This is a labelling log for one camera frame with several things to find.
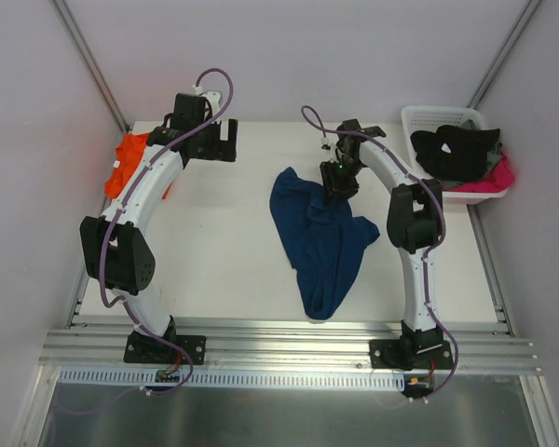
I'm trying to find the orange folded t-shirt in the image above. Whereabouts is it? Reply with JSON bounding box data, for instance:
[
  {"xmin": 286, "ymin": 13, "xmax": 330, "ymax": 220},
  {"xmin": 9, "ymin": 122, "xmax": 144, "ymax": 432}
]
[{"xmin": 104, "ymin": 133, "xmax": 148, "ymax": 199}]

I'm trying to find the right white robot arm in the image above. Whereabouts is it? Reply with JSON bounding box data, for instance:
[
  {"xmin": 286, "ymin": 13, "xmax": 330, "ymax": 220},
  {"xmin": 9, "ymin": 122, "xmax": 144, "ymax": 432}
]
[{"xmin": 320, "ymin": 118, "xmax": 445, "ymax": 371}]

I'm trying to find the right corner aluminium profile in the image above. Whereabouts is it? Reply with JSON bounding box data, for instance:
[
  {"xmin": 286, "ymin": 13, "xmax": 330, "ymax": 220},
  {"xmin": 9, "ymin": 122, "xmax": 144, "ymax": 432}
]
[{"xmin": 466, "ymin": 0, "xmax": 545, "ymax": 109}]

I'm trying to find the left corner aluminium profile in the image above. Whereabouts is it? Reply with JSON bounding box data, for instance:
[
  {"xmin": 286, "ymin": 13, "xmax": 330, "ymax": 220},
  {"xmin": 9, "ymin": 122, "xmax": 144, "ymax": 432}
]
[{"xmin": 48, "ymin": 0, "xmax": 130, "ymax": 133}]

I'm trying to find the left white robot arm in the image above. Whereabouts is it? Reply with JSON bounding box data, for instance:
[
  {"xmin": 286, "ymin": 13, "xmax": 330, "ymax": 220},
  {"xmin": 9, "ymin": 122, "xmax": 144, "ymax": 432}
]
[{"xmin": 80, "ymin": 87, "xmax": 238, "ymax": 361}]

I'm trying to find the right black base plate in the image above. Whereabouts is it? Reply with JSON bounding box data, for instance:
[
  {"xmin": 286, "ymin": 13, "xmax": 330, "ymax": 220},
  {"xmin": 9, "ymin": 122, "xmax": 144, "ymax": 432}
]
[{"xmin": 369, "ymin": 339, "xmax": 455, "ymax": 372}]

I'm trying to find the aluminium mounting rail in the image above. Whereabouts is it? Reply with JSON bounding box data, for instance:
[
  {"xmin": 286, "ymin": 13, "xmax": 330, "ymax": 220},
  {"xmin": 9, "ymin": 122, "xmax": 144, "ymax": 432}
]
[{"xmin": 39, "ymin": 316, "xmax": 544, "ymax": 375}]

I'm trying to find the corner aluminium profile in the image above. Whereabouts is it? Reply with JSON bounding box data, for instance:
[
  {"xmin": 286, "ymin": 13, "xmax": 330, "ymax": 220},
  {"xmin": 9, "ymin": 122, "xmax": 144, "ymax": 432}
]
[
  {"xmin": 48, "ymin": 0, "xmax": 130, "ymax": 133},
  {"xmin": 466, "ymin": 0, "xmax": 545, "ymax": 109}
]

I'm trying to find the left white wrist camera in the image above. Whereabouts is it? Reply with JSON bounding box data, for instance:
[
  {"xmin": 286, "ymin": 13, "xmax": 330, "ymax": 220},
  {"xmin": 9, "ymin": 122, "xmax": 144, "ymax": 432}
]
[{"xmin": 193, "ymin": 85, "xmax": 223, "ymax": 115}]

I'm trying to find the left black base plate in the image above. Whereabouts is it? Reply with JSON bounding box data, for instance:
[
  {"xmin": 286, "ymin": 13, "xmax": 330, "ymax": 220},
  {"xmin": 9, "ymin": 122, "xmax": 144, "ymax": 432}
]
[{"xmin": 123, "ymin": 332, "xmax": 207, "ymax": 366}]

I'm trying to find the black t-shirt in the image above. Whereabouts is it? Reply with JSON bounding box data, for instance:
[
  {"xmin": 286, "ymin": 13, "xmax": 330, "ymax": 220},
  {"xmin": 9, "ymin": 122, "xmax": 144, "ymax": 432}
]
[{"xmin": 410, "ymin": 125, "xmax": 500, "ymax": 183}]

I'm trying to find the pink t-shirt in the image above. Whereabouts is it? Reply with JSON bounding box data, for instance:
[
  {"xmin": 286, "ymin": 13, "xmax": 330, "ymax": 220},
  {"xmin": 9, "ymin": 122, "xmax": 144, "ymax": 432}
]
[{"xmin": 443, "ymin": 152, "xmax": 515, "ymax": 194}]

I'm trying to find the white plastic laundry basket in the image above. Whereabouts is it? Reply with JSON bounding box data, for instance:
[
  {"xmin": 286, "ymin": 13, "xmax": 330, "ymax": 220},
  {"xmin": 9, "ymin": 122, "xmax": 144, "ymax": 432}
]
[{"xmin": 401, "ymin": 106, "xmax": 515, "ymax": 205}]

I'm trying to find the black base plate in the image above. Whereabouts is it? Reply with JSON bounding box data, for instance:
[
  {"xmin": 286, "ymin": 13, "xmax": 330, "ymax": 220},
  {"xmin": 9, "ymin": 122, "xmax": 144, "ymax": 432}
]
[
  {"xmin": 369, "ymin": 339, "xmax": 455, "ymax": 372},
  {"xmin": 123, "ymin": 332, "xmax": 207, "ymax": 366}
]

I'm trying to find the navy blue t-shirt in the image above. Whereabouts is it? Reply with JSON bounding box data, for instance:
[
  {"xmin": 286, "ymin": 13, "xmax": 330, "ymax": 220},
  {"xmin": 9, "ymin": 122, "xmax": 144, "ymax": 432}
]
[{"xmin": 269, "ymin": 167, "xmax": 380, "ymax": 321}]

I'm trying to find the white slotted cable duct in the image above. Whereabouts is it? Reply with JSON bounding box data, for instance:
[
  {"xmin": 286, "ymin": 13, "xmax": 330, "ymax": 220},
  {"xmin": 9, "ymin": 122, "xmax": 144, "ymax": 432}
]
[{"xmin": 59, "ymin": 367, "xmax": 404, "ymax": 391}]

